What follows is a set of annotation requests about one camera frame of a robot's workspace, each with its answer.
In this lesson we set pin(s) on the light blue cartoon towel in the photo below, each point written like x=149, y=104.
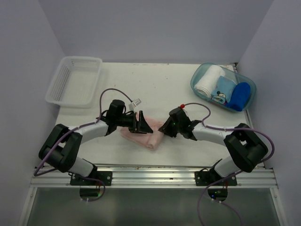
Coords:
x=223, y=90

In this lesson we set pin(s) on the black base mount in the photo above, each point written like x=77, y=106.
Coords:
x=204, y=177
x=103, y=179

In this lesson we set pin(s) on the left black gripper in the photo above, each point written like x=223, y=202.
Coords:
x=138, y=126

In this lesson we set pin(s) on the white plastic basket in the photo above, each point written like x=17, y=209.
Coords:
x=74, y=82

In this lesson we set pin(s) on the aluminium rail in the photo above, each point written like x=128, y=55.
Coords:
x=131, y=176

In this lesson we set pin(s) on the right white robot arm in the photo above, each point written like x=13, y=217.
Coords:
x=246, y=149

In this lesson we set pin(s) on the pink towel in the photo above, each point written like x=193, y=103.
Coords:
x=150, y=141

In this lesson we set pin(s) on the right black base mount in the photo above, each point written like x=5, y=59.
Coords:
x=204, y=177

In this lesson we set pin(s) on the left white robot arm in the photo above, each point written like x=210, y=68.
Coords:
x=61, y=148

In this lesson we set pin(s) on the white rolled towel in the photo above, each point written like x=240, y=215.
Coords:
x=206, y=79

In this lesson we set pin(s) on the teal transparent plastic tub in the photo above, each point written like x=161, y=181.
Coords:
x=237, y=78

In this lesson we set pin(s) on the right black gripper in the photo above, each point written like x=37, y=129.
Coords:
x=165, y=128

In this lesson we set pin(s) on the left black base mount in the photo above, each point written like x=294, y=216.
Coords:
x=103, y=179

